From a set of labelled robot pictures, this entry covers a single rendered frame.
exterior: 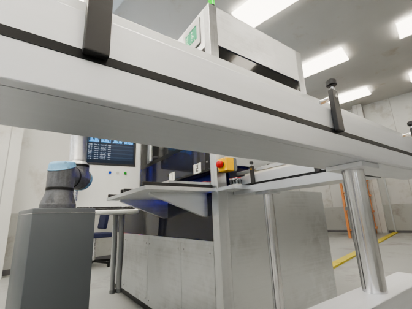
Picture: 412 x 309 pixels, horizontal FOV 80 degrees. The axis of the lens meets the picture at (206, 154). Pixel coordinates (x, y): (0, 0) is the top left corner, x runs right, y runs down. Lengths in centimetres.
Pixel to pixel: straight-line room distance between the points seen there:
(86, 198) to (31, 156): 314
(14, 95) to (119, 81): 9
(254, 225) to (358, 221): 88
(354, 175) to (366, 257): 19
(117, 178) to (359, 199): 181
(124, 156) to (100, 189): 32
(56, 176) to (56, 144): 401
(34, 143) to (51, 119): 491
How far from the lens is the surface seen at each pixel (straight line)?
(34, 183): 512
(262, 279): 156
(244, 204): 146
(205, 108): 32
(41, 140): 528
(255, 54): 198
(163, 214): 183
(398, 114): 1076
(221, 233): 134
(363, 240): 71
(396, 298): 74
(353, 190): 70
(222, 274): 137
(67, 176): 133
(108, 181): 215
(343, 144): 57
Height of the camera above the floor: 73
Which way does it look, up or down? 14 degrees up
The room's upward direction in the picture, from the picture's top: 2 degrees counter-clockwise
